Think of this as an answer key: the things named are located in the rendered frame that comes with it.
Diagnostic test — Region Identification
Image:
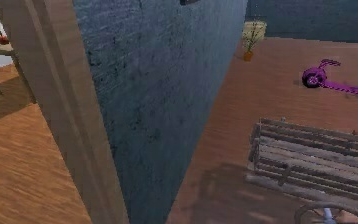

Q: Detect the purple toy scooter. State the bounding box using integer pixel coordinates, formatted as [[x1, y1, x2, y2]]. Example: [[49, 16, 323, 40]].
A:
[[301, 58, 358, 99]]

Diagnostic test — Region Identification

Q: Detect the house plant in orange pot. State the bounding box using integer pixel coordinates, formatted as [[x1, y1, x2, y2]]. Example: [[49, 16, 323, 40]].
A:
[[241, 20, 268, 63]]

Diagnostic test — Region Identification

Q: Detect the pale wooden table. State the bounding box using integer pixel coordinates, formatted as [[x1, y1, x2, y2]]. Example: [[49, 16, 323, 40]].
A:
[[0, 39, 37, 105]]

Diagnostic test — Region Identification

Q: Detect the brown slatted wooden bench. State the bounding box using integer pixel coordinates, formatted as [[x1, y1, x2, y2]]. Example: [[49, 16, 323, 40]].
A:
[[245, 116, 358, 209]]

